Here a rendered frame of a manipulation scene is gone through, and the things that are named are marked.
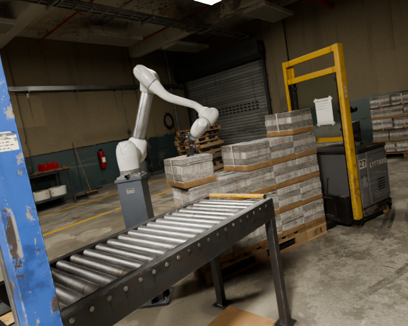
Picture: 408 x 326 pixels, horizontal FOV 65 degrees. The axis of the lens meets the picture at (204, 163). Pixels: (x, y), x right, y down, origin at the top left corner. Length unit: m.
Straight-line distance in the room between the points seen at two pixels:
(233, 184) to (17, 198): 2.12
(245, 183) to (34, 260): 2.18
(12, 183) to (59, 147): 8.35
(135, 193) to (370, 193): 2.50
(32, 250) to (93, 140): 8.83
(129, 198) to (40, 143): 6.66
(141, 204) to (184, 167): 0.43
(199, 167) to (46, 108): 7.02
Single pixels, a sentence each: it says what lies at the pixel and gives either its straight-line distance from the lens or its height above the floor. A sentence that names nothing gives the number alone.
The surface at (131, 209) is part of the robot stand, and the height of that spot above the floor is 0.77.
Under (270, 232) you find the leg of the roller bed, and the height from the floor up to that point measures 0.60.
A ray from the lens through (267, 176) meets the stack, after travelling 2.93.
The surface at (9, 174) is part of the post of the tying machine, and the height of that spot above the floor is 1.25.
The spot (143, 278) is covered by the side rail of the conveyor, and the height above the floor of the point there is 0.77.
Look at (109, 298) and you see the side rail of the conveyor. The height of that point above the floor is 0.78.
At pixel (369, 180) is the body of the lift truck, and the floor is 0.43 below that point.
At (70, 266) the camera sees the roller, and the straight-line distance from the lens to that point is 1.51.
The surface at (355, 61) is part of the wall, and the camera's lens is 9.15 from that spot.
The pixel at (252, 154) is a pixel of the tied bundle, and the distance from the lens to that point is 2.81.
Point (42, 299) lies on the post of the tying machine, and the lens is 0.85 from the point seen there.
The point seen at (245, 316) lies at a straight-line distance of 2.35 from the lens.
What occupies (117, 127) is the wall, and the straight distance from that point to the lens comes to 10.07.
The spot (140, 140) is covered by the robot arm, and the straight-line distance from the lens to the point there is 2.61.
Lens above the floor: 1.28
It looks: 6 degrees down
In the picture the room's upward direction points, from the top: 10 degrees counter-clockwise
